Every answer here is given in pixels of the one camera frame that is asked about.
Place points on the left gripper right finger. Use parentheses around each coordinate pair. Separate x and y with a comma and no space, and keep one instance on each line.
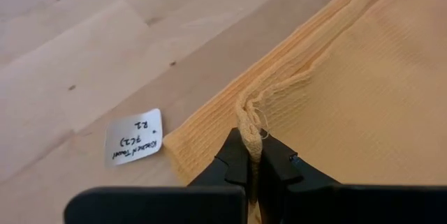
(349,206)

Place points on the orange waffle-weave towel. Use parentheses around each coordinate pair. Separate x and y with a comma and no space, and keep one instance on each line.
(349,95)

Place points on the white towel label tag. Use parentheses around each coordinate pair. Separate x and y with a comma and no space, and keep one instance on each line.
(134,136)

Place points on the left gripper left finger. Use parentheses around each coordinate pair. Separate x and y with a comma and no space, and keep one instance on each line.
(157,206)

